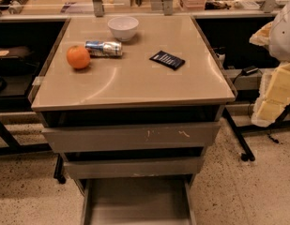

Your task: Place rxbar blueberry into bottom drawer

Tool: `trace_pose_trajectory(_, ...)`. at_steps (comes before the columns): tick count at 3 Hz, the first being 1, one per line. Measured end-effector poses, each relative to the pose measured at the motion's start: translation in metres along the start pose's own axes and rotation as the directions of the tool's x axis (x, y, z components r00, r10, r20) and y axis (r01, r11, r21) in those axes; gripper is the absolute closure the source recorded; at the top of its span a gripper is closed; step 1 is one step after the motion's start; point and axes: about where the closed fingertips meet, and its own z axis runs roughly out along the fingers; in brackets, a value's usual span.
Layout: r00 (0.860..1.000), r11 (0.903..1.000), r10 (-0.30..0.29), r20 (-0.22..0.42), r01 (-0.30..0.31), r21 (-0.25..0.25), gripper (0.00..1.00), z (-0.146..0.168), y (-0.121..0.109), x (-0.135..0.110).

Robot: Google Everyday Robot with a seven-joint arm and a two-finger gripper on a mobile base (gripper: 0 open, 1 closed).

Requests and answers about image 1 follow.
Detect white ceramic bowl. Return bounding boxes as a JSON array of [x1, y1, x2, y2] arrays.
[[108, 16, 139, 41]]

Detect dark blue rxbar wrapper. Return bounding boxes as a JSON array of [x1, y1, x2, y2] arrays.
[[150, 51, 185, 70]]

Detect open bottom grey drawer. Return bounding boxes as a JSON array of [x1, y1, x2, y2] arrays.
[[80, 176, 197, 225]]

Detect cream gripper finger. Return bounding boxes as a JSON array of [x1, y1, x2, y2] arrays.
[[251, 62, 290, 128]]

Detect black power adapter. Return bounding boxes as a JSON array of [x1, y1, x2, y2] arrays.
[[241, 66, 259, 76]]

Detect orange fruit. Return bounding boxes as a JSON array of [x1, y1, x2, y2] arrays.
[[67, 46, 90, 69]]

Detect blue silver drink can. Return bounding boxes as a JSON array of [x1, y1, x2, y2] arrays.
[[84, 40, 122, 57]]

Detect middle grey drawer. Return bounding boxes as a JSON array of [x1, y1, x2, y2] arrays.
[[64, 157, 204, 179]]

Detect top grey drawer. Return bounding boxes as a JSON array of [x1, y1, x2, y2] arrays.
[[42, 122, 220, 153]]

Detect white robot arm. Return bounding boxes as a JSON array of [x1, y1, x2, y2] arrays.
[[249, 1, 290, 128]]

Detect grey drawer cabinet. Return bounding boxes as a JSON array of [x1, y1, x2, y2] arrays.
[[27, 14, 238, 225]]

